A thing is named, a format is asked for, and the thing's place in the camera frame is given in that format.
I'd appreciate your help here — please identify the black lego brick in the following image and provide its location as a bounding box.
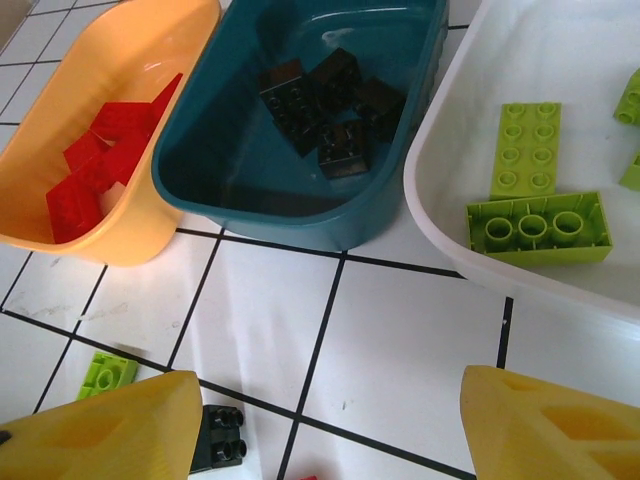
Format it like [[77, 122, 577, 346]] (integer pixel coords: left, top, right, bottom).
[[352, 77, 407, 144], [188, 403, 247, 475], [304, 47, 364, 114], [317, 119, 374, 180], [258, 58, 326, 157]]

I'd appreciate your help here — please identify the orange plastic container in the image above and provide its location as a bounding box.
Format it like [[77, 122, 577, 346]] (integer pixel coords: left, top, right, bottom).
[[0, 0, 222, 267]]

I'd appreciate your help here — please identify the teal plastic container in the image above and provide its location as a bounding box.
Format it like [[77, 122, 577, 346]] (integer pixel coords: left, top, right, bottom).
[[150, 0, 450, 253]]

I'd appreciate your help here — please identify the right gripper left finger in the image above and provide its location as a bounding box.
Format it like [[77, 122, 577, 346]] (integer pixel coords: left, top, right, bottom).
[[0, 370, 204, 480]]

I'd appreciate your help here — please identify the small green lego brick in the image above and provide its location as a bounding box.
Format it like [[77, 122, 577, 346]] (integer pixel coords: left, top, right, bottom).
[[75, 351, 140, 401]]

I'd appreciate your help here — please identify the white plastic container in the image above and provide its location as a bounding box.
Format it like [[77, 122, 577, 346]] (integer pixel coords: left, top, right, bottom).
[[403, 0, 640, 314]]

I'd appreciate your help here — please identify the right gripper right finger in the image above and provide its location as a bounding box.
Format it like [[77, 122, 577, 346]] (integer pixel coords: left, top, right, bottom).
[[459, 364, 640, 480]]

